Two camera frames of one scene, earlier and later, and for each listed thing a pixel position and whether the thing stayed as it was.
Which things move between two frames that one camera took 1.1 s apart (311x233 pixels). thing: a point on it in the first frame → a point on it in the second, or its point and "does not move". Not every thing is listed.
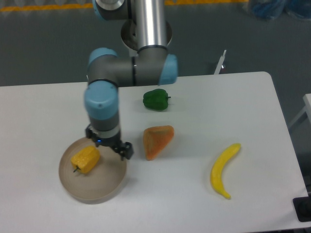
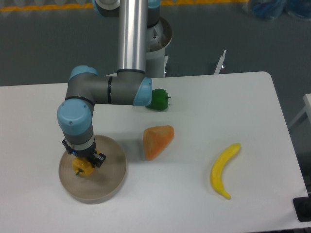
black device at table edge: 302,206 does not move
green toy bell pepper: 157,99 does not move
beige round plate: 102,183 does not move
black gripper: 125,149 → 88,154
